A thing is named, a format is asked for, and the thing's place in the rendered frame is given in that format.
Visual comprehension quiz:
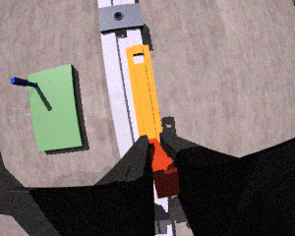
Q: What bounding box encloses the dark blue pin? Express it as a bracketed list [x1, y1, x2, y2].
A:
[11, 78, 37, 88]

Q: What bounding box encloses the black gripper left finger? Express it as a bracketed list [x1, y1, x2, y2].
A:
[2, 135, 155, 236]

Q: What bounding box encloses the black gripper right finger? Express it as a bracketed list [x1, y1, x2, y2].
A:
[159, 133, 295, 236]

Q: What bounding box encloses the green tray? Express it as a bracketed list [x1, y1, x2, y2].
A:
[29, 64, 85, 150]

